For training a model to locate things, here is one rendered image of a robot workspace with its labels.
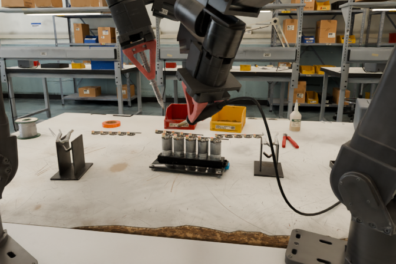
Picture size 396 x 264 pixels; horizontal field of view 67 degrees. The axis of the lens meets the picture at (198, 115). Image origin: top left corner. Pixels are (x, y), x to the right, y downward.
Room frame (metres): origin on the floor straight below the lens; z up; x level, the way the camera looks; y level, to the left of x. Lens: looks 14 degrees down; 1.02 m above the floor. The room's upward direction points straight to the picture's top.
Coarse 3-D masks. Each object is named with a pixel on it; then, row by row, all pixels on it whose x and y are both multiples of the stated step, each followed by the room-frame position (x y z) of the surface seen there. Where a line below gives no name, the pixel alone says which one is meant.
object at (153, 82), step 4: (140, 52) 0.61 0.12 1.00; (144, 52) 0.61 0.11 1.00; (140, 56) 0.61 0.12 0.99; (144, 56) 0.61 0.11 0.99; (144, 60) 0.61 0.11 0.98; (144, 64) 0.61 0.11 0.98; (148, 64) 0.61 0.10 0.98; (148, 68) 0.61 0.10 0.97; (152, 80) 0.61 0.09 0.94; (152, 84) 0.61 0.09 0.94; (156, 84) 0.62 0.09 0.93; (156, 88) 0.61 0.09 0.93; (156, 92) 0.61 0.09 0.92; (156, 96) 0.62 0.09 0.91; (160, 96) 0.62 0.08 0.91; (160, 100) 0.62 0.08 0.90
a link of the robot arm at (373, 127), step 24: (384, 72) 0.30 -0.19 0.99; (384, 96) 0.30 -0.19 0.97; (360, 120) 0.31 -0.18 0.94; (384, 120) 0.29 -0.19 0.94; (360, 144) 0.30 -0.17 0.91; (384, 144) 0.29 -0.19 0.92; (336, 168) 0.31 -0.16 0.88; (360, 168) 0.30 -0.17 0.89; (384, 168) 0.28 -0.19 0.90; (336, 192) 0.31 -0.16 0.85; (384, 192) 0.28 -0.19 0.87
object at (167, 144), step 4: (168, 136) 0.64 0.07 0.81; (164, 140) 0.63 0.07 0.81; (168, 140) 0.63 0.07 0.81; (172, 140) 0.64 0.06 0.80; (164, 144) 0.63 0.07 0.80; (168, 144) 0.63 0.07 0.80; (172, 144) 0.64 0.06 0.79; (164, 148) 0.63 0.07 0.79; (168, 148) 0.63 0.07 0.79; (172, 148) 0.64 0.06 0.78; (164, 152) 0.63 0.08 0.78; (168, 152) 0.63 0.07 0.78; (172, 152) 0.64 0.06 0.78
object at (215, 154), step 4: (216, 140) 0.61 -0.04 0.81; (212, 144) 0.61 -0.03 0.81; (216, 144) 0.60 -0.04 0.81; (220, 144) 0.61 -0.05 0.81; (212, 148) 0.61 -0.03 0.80; (216, 148) 0.60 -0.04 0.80; (220, 148) 0.61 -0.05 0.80; (212, 152) 0.61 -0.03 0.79; (216, 152) 0.60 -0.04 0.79; (220, 152) 0.61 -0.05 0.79; (212, 156) 0.60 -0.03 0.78; (216, 156) 0.60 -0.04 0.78; (220, 156) 0.61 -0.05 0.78; (216, 160) 0.60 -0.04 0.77
